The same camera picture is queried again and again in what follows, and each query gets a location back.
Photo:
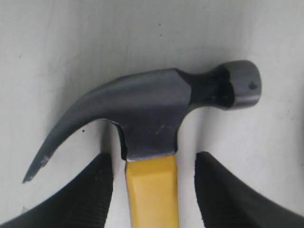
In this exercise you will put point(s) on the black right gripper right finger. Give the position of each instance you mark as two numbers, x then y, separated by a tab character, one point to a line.
226	202

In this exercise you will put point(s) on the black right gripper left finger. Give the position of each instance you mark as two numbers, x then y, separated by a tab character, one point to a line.
83	203

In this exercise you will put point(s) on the yellow black claw hammer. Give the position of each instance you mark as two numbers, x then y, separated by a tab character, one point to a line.
148	109

